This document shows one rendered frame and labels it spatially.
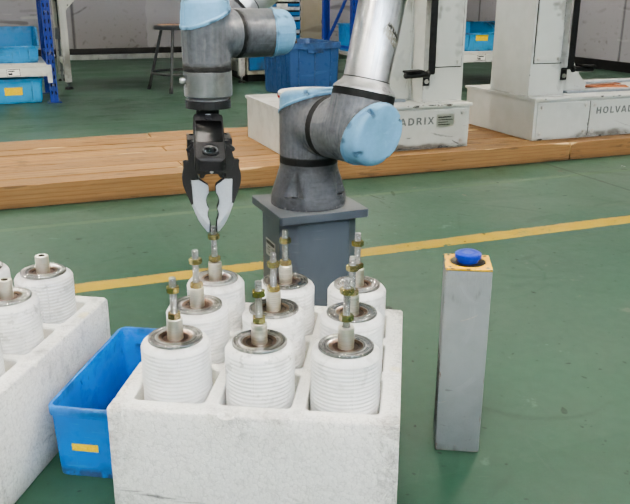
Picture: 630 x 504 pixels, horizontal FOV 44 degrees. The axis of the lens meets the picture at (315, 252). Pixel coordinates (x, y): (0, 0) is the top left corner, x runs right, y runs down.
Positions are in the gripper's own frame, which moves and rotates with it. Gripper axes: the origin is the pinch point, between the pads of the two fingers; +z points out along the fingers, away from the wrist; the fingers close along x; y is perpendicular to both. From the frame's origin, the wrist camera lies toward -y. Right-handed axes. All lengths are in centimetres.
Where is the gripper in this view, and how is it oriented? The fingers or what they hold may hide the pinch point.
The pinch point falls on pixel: (213, 225)
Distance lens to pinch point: 127.9
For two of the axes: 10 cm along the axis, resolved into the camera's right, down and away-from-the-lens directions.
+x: -9.8, 0.5, -1.8
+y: -1.8, -3.1, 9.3
